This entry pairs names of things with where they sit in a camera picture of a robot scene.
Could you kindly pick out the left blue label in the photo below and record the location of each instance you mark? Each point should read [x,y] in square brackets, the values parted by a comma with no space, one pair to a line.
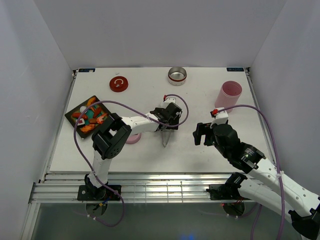
[86,70]

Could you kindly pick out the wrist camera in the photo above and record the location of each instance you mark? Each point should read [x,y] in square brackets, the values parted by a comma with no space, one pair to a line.
[167,100]
[219,115]

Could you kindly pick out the metal tongs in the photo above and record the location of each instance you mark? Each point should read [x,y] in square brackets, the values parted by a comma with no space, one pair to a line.
[165,136]

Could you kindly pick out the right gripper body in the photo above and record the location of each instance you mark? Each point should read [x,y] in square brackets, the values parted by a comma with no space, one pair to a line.
[209,139]

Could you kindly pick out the fried chicken wing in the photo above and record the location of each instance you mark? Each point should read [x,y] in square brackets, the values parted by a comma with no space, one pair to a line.
[91,101]

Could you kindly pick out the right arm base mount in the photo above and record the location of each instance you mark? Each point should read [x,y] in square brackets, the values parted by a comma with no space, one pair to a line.
[229,190]

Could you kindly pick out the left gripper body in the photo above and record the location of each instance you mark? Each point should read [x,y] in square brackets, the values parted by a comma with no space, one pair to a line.
[173,121]

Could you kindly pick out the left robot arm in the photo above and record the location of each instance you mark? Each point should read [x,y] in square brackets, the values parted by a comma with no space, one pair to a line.
[111,137]

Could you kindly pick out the red round lid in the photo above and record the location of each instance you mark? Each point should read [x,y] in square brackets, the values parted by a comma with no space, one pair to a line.
[118,84]

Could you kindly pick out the pink lid with brown handle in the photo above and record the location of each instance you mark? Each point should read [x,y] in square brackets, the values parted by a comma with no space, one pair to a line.
[133,139]

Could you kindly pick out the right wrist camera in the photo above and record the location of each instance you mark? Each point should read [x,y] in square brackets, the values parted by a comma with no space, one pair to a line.
[219,115]

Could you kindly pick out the black square food plate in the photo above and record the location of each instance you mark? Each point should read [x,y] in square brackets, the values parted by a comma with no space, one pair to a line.
[89,113]

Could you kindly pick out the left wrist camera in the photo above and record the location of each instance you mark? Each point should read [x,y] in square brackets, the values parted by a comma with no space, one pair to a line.
[167,100]

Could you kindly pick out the right blue label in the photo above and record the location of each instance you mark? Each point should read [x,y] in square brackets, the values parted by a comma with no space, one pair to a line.
[235,69]

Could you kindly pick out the blue label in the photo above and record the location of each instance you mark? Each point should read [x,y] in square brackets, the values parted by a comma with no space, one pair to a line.
[86,70]
[235,69]

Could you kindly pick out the pink cylindrical container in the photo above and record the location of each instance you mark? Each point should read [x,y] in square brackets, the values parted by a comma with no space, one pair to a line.
[229,94]

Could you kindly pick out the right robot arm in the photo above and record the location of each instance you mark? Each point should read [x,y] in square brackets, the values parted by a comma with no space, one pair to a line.
[259,180]

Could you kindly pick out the metal bowl with red band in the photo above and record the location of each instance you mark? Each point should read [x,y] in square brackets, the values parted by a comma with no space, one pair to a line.
[177,76]

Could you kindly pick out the aluminium frame rail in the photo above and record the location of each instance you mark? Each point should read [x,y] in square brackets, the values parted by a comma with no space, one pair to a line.
[136,188]

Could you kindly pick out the red sausage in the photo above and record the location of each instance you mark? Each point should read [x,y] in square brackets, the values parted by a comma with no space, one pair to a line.
[78,115]

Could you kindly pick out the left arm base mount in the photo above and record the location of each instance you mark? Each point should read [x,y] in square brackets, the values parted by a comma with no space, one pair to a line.
[86,193]

